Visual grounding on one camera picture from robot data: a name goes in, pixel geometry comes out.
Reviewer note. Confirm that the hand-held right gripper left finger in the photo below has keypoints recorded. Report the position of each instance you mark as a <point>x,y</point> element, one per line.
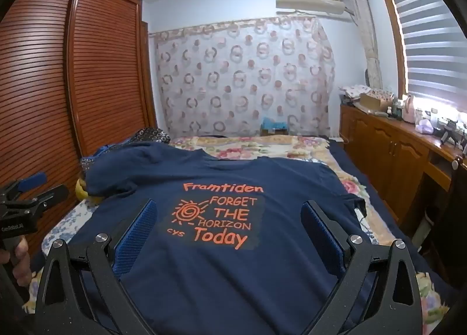
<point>135,236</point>

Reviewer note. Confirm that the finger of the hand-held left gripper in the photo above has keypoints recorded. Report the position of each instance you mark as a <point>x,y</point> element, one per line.
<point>33,180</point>
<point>43,197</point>

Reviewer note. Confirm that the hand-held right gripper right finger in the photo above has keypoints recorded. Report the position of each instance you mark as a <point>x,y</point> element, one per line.
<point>323,238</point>

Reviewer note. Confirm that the navy printed t-shirt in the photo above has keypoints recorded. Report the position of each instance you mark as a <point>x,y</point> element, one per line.
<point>219,284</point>

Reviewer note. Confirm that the person's left hand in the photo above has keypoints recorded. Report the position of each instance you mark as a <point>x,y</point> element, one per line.
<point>22,265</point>

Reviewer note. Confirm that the blue floral bed sheet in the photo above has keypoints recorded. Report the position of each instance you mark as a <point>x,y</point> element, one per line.
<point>64,225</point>

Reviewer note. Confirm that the yellow plush toy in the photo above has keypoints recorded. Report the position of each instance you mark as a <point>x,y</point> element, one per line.
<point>85,192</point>

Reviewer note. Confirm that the pink floral blanket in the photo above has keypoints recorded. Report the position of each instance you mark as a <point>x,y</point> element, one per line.
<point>328,163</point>

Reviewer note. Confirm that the wooden slatted wardrobe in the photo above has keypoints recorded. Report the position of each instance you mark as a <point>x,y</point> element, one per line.
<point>47,83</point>

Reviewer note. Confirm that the dark circle patterned cloth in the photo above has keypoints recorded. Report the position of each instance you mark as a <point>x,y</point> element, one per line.
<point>151,135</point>

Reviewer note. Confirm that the wooden sideboard cabinet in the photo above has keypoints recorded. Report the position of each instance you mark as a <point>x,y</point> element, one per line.
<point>386,152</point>

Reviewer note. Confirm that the blue crumpled item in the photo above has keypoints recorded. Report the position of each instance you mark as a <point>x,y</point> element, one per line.
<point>274,122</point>

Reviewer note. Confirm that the open cardboard box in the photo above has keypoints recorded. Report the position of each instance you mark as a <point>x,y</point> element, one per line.
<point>375,100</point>

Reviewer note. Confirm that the folded patterned cloth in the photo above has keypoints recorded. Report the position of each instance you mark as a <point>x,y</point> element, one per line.
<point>352,91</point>

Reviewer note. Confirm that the pink kettle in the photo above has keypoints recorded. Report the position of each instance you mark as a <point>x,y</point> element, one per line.
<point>409,110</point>

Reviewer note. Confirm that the grey gripper devices on stand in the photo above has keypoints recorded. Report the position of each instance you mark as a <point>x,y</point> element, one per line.
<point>451,132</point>

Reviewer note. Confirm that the circle patterned sheer curtain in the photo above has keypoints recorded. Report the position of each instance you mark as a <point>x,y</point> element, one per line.
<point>244,76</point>

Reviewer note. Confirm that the cream corner drape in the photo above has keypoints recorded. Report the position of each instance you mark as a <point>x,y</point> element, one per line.
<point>366,36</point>

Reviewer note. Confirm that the striped window blind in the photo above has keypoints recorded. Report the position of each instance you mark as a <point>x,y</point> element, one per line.
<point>434,36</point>

